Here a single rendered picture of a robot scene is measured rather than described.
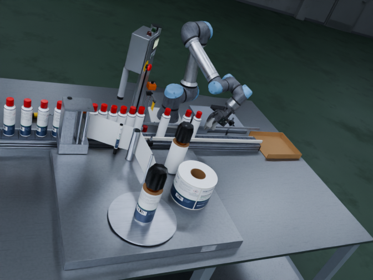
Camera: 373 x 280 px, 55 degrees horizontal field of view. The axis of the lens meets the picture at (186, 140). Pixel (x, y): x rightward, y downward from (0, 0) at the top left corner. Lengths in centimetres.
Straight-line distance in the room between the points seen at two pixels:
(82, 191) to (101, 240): 28
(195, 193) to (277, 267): 119
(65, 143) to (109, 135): 22
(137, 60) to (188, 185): 67
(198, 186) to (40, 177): 74
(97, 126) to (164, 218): 60
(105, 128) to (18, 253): 73
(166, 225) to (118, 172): 39
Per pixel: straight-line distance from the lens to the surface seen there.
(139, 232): 159
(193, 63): 236
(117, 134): 188
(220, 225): 178
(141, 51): 184
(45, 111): 190
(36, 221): 165
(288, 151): 271
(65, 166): 183
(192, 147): 223
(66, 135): 183
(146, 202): 153
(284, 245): 196
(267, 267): 269
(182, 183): 171
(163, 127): 210
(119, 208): 166
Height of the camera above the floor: 208
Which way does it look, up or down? 32 degrees down
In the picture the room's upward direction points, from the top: 20 degrees clockwise
